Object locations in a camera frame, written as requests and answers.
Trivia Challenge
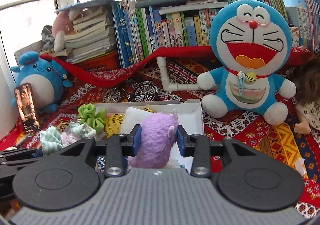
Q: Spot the blue cat robot plush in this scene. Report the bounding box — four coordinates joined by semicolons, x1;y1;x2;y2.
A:
197;0;297;126

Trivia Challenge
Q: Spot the white plastic pipe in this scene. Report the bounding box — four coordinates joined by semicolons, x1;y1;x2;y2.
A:
157;57;200;91

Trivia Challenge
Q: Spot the navy floral cloth pouch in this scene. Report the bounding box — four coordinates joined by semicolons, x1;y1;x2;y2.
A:
96;155;108;173

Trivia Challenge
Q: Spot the gold sequin heart cushion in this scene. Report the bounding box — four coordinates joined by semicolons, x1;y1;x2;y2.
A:
105;107;154;139

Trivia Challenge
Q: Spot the red scarf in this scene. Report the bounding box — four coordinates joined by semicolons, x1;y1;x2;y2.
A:
40;46;310;88

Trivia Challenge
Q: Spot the smartphone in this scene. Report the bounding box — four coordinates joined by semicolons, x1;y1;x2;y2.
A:
14;83;41;131

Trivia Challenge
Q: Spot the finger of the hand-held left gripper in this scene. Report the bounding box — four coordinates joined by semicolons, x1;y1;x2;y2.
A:
0;148;44;166

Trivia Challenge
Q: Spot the green scrunchie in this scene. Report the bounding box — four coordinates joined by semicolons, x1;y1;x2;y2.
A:
77;104;108;131

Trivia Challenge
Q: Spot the pale blue hair clip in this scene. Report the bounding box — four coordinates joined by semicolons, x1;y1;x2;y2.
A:
237;71;247;96

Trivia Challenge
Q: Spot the pale pink cloth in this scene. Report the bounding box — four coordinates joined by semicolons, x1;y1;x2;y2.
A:
61;131;78;146

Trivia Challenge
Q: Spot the mint striped cloth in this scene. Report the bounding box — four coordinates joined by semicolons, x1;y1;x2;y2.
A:
40;127;63;153

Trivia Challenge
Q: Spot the miniature bicycle model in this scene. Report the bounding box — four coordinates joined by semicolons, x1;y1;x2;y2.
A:
103;80;158;104

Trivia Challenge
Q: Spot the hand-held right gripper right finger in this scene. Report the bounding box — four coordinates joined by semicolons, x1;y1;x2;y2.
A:
176;125;253;177

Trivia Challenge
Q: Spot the purple plush toy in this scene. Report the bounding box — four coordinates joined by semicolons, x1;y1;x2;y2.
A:
127;112;179;169

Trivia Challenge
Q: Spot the white paper scrap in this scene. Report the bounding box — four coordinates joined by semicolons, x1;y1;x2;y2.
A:
294;157;307;175

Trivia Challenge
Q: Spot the orange crate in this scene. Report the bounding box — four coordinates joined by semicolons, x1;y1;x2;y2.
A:
75;51;120;71

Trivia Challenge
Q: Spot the stack of worn books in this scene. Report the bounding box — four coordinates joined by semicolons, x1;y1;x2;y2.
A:
64;6;118;64

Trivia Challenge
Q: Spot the red patterned blanket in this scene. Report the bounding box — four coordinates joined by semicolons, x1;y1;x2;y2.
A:
0;62;320;218

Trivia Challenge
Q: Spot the pink plush toy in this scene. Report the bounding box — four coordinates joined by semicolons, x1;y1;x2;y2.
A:
52;10;75;52

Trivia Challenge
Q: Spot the blue round plush toy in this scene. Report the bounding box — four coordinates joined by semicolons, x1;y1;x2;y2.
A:
10;51;74;114

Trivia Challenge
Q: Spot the grey cloth toy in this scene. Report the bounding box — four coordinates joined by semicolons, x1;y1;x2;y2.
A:
41;25;55;51

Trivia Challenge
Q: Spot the grey grid board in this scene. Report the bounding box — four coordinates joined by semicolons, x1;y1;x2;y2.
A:
14;40;45;65

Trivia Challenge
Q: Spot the green floral cloth pouch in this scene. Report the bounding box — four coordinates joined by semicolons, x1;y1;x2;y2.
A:
69;122;97;140

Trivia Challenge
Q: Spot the white cardboard box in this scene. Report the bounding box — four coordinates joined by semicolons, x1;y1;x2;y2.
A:
95;99;205;173

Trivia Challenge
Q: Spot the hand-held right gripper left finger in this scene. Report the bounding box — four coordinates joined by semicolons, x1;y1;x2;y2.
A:
64;124;142;178

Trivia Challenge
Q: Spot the row of upright books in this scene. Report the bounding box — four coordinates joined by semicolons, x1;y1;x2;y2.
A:
111;0;320;68

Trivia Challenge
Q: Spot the brown haired doll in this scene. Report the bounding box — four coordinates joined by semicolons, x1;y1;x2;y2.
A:
292;57;320;138

